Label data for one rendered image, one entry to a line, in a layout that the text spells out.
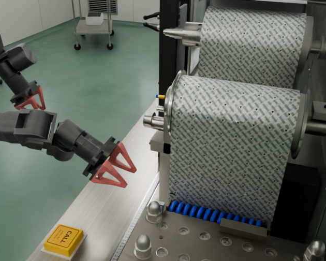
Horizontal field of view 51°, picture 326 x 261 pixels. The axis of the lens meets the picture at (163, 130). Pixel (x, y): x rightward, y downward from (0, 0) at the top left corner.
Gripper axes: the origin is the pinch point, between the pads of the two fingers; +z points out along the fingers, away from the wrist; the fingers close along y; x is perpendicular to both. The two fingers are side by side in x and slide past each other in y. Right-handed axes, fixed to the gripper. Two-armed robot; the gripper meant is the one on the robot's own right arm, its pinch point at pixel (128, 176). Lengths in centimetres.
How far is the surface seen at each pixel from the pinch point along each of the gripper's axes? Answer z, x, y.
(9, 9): -266, -220, -370
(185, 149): 5.9, 16.4, 0.5
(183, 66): -5.3, 11.0, -46.4
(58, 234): -5.3, -20.1, 9.9
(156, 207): 8.3, 4.9, 7.9
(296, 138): 20.2, 33.0, 0.2
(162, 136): 1.0, 8.8, -9.3
